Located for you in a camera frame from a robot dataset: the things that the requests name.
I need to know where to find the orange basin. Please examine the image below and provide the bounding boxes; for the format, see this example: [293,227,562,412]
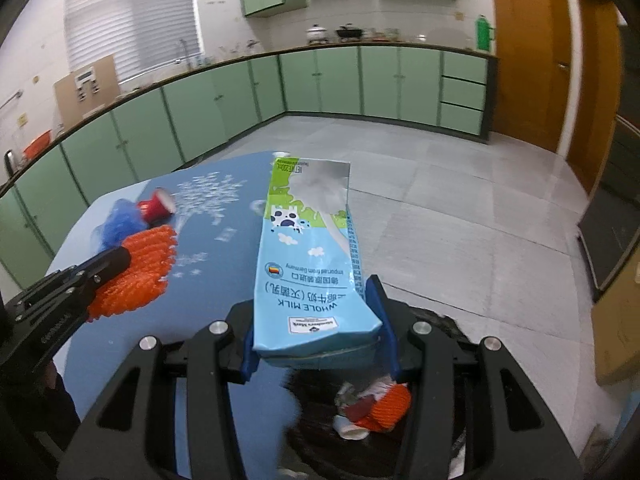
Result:
[22,130,53,158]

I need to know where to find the white paper cup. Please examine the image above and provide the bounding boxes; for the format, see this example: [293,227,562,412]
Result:
[334,414,368,442]

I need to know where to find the blue green milk carton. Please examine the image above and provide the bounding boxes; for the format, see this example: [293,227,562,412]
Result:
[251,156,383,367]

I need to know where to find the cardboard box with white print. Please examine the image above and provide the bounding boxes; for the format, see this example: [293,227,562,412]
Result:
[54,55,121,131]

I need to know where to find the red paper cup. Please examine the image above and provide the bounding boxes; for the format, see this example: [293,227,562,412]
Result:
[138,187,176,224]

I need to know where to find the black bag-lined trash bin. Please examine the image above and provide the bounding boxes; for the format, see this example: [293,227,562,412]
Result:
[280,310,476,480]

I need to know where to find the blue mesh net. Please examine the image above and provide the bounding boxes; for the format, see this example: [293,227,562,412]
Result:
[97,199,148,251]

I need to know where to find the white window blind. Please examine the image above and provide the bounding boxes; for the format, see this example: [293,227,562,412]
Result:
[65,0,205,73]

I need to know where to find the wooden door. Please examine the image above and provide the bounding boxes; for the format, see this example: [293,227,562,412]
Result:
[487,0,573,153]
[570,0,626,196]

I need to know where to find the green thermos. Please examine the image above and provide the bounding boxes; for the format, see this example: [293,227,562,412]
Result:
[475,15,493,52]

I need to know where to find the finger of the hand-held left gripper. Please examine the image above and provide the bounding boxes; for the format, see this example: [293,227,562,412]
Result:
[0,300,94,377]
[2,246,133,322]

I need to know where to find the dark cabinet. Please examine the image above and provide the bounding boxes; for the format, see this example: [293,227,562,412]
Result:
[577,20,640,303]

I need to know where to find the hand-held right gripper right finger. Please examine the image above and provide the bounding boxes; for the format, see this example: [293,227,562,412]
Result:
[365,274,583,480]

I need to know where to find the blue printed tablecloth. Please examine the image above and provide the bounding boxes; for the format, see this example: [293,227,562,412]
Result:
[45,150,301,480]

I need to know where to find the plain cardboard box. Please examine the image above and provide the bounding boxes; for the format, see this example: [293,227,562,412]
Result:
[590,255,640,386]

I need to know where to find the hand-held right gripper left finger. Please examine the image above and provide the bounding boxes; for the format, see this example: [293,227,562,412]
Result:
[60,297,301,480]

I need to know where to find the green base cabinets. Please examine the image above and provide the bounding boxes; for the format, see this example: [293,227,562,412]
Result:
[0,42,500,281]

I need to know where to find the orange foam net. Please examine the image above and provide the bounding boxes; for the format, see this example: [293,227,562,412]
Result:
[87,225,179,322]

